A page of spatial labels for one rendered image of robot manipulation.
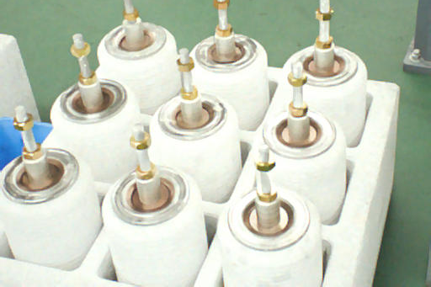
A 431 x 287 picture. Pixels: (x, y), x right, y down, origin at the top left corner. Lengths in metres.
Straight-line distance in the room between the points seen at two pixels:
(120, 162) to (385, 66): 0.57
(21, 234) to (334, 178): 0.31
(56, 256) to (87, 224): 0.04
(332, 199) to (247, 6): 0.71
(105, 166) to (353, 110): 0.29
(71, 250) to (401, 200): 0.47
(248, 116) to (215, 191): 0.12
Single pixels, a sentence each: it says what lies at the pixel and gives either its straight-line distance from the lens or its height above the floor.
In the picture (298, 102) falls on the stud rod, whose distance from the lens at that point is 0.78.
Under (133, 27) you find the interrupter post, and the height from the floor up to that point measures 0.28.
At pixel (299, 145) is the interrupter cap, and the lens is 0.81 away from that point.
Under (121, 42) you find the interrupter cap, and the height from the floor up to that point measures 0.25.
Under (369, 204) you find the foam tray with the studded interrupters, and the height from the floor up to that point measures 0.18.
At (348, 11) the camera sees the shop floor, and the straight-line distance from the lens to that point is 1.45.
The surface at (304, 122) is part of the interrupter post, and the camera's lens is 0.80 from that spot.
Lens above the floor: 0.80
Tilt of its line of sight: 39 degrees down
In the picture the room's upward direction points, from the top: 6 degrees counter-clockwise
